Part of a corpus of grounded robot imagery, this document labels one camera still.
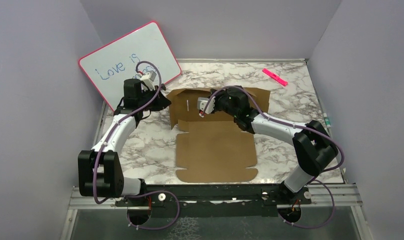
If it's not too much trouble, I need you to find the green capped marker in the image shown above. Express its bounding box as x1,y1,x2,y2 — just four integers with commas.
323,112,331,129

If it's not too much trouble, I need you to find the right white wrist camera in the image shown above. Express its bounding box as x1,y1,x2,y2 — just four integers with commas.
196,96,216,118

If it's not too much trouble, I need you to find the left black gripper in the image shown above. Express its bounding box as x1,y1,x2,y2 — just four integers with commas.
138,84,172,111

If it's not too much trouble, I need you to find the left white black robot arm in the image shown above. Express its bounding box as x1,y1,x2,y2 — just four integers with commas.
77,78,171,206

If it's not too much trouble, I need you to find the purple cable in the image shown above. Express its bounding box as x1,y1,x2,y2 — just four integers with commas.
91,60,182,232
201,86,345,230

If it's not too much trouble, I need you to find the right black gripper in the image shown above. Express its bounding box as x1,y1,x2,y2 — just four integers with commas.
207,88,239,118

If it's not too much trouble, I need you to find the pink framed whiteboard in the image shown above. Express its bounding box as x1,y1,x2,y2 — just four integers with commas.
78,21,182,110

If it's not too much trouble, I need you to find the pink highlighter marker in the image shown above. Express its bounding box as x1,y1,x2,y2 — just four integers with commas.
262,68,288,87

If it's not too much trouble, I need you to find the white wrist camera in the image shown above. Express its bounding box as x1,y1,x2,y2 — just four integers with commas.
196,96,216,118
139,71,157,92

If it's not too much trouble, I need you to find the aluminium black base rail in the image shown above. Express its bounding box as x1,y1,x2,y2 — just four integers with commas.
60,183,373,240

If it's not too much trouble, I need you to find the brown cardboard box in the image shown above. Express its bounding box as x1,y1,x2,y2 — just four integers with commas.
166,88,258,183

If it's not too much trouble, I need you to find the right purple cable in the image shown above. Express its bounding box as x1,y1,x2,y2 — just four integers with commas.
201,86,345,230

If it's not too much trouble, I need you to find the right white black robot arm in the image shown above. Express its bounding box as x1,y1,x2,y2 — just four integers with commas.
196,86,342,204

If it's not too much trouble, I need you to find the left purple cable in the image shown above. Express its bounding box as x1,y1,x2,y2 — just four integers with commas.
91,60,182,232

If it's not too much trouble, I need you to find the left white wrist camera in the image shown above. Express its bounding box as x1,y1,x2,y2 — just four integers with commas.
139,71,157,92

